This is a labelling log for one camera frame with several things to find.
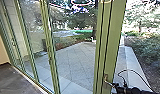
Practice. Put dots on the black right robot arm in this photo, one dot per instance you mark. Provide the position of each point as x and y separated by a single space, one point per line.
146 92

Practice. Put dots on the green garden shrub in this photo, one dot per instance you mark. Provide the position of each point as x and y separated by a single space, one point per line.
147 48

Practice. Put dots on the dark tree trunk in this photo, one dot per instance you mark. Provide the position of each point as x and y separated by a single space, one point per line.
95 20

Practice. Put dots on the white outdoor bench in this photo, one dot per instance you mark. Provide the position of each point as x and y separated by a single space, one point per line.
93 39

